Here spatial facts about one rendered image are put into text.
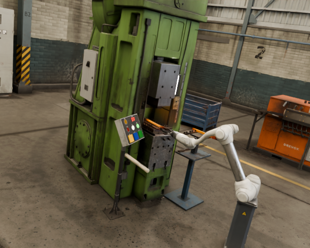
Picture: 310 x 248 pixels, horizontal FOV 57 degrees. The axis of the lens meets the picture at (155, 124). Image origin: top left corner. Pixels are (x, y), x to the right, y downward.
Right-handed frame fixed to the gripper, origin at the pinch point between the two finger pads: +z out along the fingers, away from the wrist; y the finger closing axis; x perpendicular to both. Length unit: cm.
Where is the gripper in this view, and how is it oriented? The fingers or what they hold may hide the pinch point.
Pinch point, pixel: (164, 129)
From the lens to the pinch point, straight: 348.6
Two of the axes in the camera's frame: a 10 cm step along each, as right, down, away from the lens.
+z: -6.2, -3.2, 7.2
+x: 1.6, -9.4, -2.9
